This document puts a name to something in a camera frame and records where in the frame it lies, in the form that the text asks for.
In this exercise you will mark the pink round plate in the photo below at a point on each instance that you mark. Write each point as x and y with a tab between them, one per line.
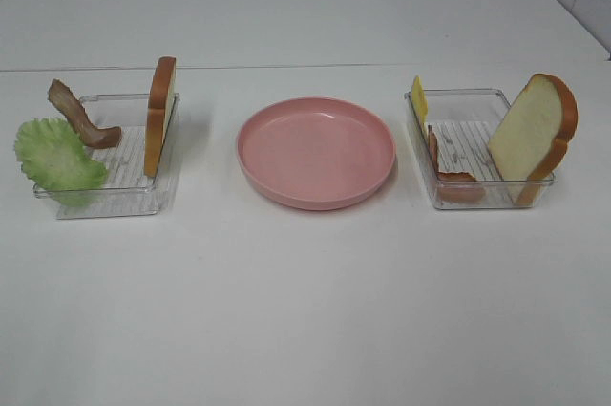
316	153

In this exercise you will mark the toast bread slice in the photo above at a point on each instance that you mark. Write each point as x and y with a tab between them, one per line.
160	106
532	139

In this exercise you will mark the pink bacon strip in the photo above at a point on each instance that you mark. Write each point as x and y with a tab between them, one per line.
455	188

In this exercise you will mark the green lettuce leaf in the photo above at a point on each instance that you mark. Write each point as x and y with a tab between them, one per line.
53	156

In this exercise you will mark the clear left plastic tray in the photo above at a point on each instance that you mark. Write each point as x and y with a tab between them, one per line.
127	191

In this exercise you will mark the brown bacon strip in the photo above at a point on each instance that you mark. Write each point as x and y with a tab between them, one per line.
62	98

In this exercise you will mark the clear right plastic tray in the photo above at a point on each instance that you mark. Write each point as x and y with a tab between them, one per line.
463	121

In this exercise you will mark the clear plastic tray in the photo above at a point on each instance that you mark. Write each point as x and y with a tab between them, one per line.
463	121
127	191

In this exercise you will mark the yellow cheese slice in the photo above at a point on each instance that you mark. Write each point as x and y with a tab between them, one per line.
419	104

